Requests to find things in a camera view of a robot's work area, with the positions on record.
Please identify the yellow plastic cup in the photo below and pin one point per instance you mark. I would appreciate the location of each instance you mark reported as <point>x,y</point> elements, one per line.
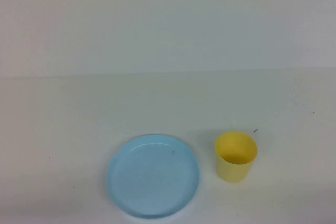
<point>233,171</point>

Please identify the light blue round plate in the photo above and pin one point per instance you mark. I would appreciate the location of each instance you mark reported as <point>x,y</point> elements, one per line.
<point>152,182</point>

